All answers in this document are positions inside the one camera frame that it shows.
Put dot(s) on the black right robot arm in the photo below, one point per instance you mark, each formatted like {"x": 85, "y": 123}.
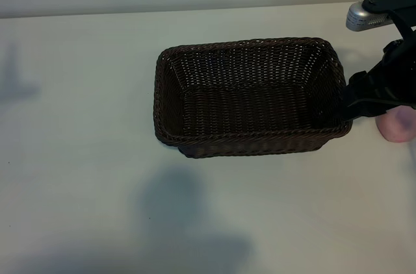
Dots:
{"x": 412, "y": 85}

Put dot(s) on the pink peach with green leaf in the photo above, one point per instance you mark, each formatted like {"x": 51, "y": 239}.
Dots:
{"x": 395, "y": 128}

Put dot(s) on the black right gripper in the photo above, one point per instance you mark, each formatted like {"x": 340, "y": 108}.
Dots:
{"x": 388, "y": 84}

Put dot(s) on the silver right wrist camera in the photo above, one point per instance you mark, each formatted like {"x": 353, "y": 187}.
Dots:
{"x": 357, "y": 17}

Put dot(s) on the dark brown wicker basket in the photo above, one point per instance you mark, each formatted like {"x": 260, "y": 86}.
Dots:
{"x": 247, "y": 111}

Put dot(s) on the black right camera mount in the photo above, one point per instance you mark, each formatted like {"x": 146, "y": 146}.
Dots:
{"x": 386, "y": 3}

